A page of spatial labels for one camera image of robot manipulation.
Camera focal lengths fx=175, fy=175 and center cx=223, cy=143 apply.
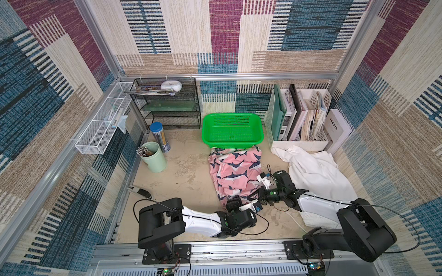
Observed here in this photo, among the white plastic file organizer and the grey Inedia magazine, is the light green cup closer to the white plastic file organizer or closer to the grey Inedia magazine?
the white plastic file organizer

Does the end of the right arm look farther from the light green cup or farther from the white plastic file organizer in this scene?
the light green cup

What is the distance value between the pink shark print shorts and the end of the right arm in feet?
0.32

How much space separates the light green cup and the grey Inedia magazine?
36.9 inches

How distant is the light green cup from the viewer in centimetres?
91

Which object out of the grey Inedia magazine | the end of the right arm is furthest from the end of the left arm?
the grey Inedia magazine

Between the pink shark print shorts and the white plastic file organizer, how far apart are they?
0.51ft

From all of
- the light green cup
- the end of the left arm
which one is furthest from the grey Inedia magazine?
the light green cup

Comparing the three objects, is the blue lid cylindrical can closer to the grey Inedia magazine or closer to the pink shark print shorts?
the pink shark print shorts

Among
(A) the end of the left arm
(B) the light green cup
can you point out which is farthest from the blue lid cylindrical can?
(A) the end of the left arm

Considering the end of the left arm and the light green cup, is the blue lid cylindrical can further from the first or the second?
the end of the left arm

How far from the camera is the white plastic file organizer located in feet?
3.13

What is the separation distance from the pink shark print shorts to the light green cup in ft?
0.88

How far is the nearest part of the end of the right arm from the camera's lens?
26.1 inches

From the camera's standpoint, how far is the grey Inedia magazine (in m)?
0.92
